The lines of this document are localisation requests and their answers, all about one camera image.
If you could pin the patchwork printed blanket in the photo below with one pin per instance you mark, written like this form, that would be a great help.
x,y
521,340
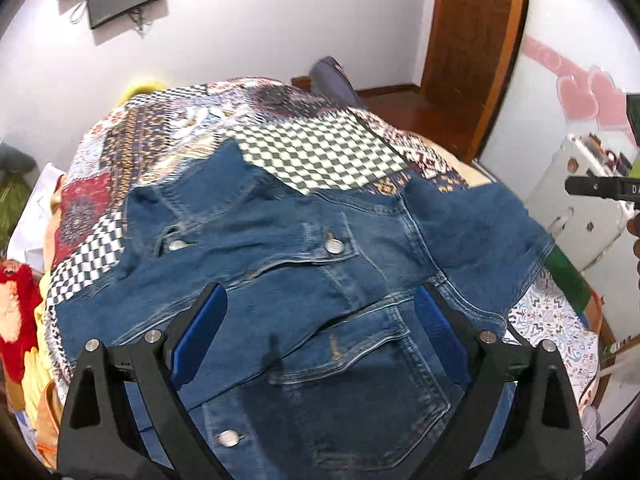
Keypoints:
x,y
320,160

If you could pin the pink heart wall decoration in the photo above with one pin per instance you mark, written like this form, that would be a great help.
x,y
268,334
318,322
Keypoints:
x,y
580,90

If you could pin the wooden bed frame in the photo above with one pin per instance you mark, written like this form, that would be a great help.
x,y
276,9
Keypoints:
x,y
602,340

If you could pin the green cloth strip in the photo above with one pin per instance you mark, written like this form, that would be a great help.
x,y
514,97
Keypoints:
x,y
570,280

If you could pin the yellow pillow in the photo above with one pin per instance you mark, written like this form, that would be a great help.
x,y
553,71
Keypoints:
x,y
142,89

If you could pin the row of small bottles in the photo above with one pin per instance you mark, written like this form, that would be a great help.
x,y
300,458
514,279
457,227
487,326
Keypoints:
x,y
602,152

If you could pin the yellow cloth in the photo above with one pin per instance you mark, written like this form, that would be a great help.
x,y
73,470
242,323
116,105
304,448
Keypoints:
x,y
35,385

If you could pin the white cabinet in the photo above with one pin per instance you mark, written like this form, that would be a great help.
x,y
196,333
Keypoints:
x,y
575,220

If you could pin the blue-grey cushion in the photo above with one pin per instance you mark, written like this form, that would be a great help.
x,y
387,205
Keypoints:
x,y
330,77

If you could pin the orange cloth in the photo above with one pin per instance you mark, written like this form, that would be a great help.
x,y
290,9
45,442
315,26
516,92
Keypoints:
x,y
50,425

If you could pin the person's right hand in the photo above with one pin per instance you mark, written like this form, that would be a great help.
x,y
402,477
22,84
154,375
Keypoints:
x,y
636,250

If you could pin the grey rolled bag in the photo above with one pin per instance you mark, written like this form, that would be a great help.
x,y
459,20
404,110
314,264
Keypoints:
x,y
15,156

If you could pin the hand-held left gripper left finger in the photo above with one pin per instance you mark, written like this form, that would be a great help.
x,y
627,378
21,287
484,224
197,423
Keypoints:
x,y
200,332

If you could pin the white cloth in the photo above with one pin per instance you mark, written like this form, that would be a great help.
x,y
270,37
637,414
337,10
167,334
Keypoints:
x,y
35,210

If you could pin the brown wooden door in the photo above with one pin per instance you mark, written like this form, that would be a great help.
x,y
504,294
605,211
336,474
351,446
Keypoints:
x,y
470,50

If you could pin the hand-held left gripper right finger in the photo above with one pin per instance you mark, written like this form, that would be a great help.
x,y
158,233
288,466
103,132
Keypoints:
x,y
440,330

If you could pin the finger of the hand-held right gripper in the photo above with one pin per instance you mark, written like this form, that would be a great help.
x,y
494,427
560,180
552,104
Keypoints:
x,y
600,187

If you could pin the blue denim jacket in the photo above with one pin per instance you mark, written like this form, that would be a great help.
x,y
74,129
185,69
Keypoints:
x,y
320,270

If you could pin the red fuzzy cloth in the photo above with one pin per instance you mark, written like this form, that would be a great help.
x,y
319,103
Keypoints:
x,y
17,310

